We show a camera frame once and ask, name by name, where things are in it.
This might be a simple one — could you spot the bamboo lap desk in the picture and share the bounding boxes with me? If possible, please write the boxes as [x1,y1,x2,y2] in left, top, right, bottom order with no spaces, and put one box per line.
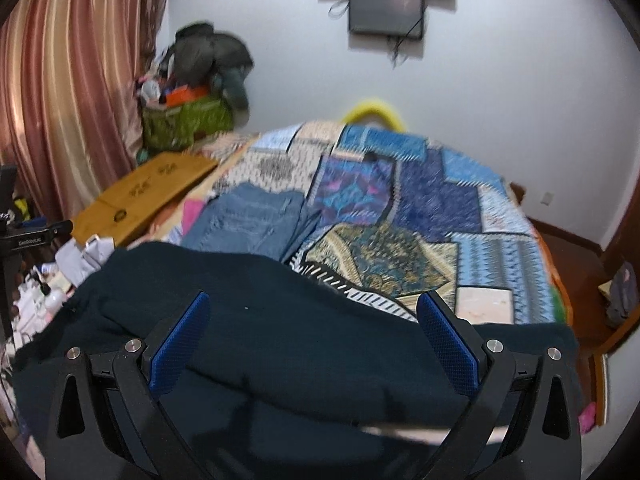
[72,152,217,247]

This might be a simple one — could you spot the patchwork blue bedspread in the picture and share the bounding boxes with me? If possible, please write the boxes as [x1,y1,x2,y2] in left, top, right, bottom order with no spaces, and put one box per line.
[199,119,564,326]

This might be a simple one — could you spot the grey backpack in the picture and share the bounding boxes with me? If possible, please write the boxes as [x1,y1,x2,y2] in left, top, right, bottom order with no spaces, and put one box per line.
[606,262,639,327]

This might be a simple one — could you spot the pink croc shoe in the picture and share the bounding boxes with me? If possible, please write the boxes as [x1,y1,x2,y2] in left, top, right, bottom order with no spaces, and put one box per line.
[578,402,598,434]

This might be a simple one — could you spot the small wall monitor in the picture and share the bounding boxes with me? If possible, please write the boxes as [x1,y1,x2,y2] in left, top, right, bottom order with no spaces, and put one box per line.
[348,0,425,41]

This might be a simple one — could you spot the green storage bag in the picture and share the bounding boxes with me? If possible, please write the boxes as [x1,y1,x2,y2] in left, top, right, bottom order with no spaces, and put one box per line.
[142,96,234,152]

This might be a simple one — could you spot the wooden bed frame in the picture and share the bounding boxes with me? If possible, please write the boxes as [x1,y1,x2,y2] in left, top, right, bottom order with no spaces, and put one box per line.
[533,192,639,425]

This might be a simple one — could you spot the folded blue jeans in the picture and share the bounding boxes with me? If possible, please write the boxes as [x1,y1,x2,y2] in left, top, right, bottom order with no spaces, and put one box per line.
[181,182,321,262]

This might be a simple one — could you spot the pink striped curtain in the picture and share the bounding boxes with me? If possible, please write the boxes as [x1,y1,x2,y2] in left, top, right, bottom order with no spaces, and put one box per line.
[1,0,167,220]

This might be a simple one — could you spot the dark navy pants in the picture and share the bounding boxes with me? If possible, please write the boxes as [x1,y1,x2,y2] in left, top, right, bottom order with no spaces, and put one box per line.
[13,243,579,479]

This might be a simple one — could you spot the dark jacket pile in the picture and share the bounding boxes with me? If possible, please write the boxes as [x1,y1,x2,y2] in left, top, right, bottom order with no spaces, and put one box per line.
[160,22,254,88]

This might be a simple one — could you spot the pink cloth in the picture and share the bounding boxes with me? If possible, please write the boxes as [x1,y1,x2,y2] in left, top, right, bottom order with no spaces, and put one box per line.
[181,200,205,235]

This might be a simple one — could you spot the wall power outlet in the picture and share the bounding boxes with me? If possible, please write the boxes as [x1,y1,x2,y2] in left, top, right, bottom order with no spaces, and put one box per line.
[540,192,553,206]

